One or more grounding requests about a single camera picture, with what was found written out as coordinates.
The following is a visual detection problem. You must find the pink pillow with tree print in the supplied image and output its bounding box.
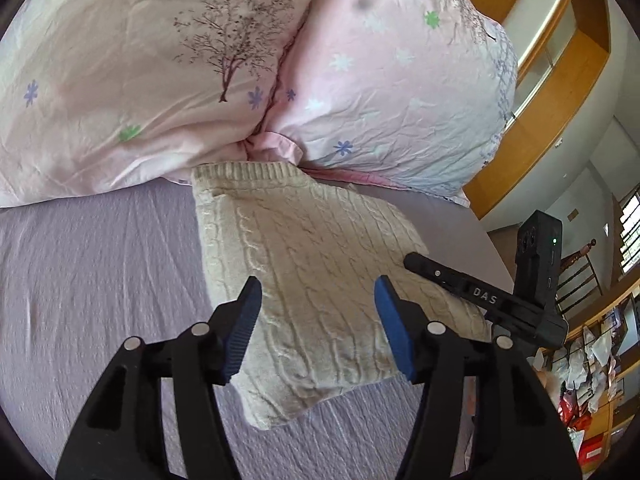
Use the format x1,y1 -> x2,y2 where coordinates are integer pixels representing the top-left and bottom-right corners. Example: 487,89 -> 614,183
0,0 -> 327,209

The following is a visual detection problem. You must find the pink pillow with flower print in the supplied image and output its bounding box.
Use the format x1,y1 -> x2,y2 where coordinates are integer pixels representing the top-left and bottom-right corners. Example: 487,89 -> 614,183
248,0 -> 519,207

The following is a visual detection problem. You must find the wooden headboard cabinet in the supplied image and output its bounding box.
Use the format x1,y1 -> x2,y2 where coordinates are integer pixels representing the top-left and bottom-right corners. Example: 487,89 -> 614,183
457,0 -> 613,221

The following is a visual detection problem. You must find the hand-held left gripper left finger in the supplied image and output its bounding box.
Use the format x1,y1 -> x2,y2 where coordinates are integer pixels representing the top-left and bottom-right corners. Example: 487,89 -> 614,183
55,276 -> 263,480

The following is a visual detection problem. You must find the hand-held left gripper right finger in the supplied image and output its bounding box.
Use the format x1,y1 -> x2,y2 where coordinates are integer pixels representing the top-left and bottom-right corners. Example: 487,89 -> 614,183
374,275 -> 583,480

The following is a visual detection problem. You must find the lavender bed sheet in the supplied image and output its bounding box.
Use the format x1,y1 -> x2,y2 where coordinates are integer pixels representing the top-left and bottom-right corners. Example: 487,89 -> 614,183
0,170 -> 516,480

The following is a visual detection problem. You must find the window with grille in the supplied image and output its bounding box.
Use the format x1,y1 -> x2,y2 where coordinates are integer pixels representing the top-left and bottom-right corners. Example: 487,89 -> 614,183
619,194 -> 640,277

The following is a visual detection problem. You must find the wooden shelf with clutter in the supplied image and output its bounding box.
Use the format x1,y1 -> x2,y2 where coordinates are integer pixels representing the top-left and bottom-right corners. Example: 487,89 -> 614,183
535,287 -> 640,480

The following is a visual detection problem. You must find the cream cable-knit sweater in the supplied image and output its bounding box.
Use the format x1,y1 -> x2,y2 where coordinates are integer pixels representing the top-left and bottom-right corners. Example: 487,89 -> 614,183
191,161 -> 493,431

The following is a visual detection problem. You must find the dark wooden chair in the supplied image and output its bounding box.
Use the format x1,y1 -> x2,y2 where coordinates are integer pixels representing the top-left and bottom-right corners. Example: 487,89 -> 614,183
554,239 -> 607,317

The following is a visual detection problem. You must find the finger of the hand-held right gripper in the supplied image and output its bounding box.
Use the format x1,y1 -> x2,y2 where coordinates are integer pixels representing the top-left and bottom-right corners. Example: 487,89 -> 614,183
404,252 -> 517,322

